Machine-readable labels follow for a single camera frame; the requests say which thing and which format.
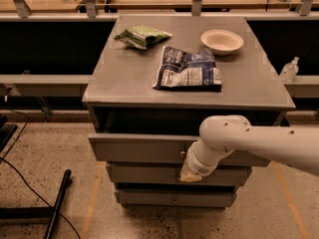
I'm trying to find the black floor cable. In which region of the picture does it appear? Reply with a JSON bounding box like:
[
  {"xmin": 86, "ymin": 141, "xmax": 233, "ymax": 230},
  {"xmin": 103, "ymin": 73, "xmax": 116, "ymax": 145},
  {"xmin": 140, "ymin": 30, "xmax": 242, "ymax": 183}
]
[{"xmin": 0, "ymin": 110, "xmax": 83, "ymax": 239}]

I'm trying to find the grey drawer cabinet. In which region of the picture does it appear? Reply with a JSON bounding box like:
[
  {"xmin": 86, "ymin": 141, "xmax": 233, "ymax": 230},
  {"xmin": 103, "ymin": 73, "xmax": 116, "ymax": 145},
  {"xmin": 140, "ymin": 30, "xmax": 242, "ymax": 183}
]
[{"xmin": 83, "ymin": 15, "xmax": 295, "ymax": 194}]

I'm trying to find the grey top drawer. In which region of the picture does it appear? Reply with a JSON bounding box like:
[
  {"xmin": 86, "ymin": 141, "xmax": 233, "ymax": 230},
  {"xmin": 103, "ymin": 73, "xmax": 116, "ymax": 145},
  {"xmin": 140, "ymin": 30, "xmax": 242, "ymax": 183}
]
[{"xmin": 87, "ymin": 132, "xmax": 271, "ymax": 167}]

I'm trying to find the blue snack bag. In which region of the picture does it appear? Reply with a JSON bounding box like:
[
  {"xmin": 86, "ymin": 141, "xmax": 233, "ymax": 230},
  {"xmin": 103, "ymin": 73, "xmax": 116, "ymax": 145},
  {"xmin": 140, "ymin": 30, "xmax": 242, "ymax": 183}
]
[{"xmin": 153, "ymin": 46, "xmax": 222, "ymax": 93}]

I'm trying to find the grey middle drawer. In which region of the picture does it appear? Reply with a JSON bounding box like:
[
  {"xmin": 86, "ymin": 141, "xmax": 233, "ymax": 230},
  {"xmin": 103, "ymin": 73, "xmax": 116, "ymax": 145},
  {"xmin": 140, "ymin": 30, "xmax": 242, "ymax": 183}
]
[{"xmin": 106, "ymin": 162, "xmax": 252, "ymax": 186}]

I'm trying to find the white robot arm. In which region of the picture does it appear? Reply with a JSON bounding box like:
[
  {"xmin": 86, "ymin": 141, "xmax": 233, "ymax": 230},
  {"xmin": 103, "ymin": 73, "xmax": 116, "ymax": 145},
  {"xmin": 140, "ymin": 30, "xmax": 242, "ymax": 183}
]
[{"xmin": 180, "ymin": 116, "xmax": 319, "ymax": 182}]

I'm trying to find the black pole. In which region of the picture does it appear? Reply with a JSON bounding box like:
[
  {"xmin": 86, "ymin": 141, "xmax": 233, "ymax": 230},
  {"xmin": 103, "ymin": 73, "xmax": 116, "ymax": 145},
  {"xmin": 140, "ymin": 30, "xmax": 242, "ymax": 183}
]
[{"xmin": 44, "ymin": 169, "xmax": 71, "ymax": 239}]

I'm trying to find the clear sanitizer bottle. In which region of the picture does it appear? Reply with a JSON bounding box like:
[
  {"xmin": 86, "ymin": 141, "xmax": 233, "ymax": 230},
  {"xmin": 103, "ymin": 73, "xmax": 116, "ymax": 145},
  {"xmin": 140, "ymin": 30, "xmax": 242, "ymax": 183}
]
[{"xmin": 279, "ymin": 57, "xmax": 299, "ymax": 83}]

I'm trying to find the grey drawer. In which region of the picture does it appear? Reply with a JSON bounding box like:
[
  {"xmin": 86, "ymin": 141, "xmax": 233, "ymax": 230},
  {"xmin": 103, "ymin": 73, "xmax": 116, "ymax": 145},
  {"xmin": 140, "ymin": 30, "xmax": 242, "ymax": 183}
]
[
  {"xmin": 106, "ymin": 162, "xmax": 252, "ymax": 186},
  {"xmin": 114, "ymin": 189, "xmax": 236, "ymax": 208},
  {"xmin": 87, "ymin": 132, "xmax": 271, "ymax": 167}
]

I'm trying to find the grey bottom drawer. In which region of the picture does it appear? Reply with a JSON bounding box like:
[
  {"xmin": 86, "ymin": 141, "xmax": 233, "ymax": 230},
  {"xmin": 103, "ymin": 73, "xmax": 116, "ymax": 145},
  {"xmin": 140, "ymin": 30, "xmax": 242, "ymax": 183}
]
[{"xmin": 114, "ymin": 189, "xmax": 236, "ymax": 208}]

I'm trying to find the white paper bowl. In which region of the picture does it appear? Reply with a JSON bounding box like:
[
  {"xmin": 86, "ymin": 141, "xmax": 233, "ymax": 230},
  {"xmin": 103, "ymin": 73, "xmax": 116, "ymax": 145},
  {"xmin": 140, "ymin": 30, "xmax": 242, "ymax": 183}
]
[{"xmin": 200, "ymin": 30, "xmax": 244, "ymax": 56}]

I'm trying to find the green chip bag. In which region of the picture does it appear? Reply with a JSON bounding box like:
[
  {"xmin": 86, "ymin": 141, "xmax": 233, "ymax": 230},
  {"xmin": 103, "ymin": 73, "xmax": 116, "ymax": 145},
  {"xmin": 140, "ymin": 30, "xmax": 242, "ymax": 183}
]
[{"xmin": 114, "ymin": 25, "xmax": 172, "ymax": 50}]

